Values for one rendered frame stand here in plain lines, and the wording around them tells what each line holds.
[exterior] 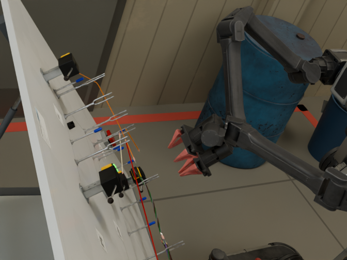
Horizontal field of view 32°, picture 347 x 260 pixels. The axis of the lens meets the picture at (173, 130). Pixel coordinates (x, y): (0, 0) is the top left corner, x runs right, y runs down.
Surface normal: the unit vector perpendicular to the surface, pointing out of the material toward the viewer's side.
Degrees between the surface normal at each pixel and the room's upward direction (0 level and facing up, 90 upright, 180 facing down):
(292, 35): 0
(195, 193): 0
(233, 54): 53
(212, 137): 81
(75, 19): 90
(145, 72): 90
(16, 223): 0
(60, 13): 90
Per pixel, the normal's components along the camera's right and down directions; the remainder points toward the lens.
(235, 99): 0.48, 0.04
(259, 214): 0.31, -0.74
